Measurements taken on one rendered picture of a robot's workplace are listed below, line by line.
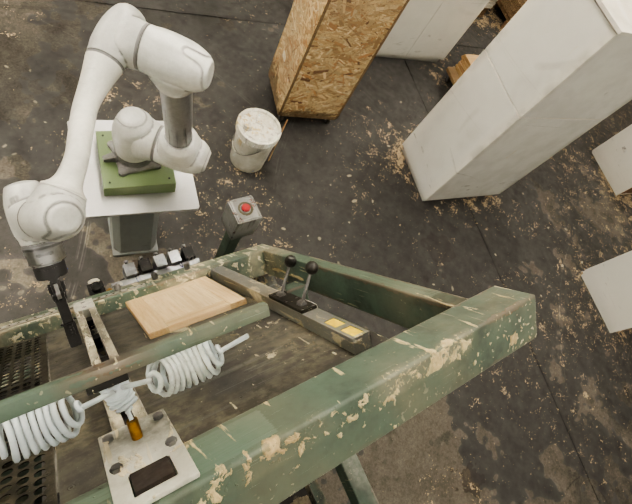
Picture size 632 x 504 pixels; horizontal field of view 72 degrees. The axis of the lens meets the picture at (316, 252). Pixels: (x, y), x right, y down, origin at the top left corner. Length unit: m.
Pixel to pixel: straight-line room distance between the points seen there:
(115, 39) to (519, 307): 1.20
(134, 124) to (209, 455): 1.45
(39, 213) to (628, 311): 4.26
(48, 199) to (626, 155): 5.40
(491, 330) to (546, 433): 2.91
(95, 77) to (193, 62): 0.26
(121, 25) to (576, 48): 2.30
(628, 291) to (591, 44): 2.29
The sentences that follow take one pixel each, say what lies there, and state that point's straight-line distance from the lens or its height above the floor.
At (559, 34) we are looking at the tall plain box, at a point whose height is 1.50.
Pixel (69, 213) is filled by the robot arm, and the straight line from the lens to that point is 1.09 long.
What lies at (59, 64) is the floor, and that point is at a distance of 3.60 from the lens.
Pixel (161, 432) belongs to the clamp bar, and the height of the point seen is 1.84.
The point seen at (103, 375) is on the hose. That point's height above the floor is 1.96.
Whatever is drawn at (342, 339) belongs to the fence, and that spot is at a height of 1.66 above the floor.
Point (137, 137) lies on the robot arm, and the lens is 1.91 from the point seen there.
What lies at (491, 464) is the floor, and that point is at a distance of 3.41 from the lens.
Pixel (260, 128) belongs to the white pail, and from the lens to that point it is 3.00.
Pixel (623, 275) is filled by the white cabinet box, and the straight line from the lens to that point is 4.49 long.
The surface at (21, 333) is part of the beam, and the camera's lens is 1.77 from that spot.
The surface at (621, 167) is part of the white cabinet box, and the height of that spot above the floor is 0.19.
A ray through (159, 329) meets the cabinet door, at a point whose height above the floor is 1.23.
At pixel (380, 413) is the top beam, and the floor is 1.92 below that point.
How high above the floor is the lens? 2.57
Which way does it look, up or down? 57 degrees down
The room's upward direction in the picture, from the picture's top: 42 degrees clockwise
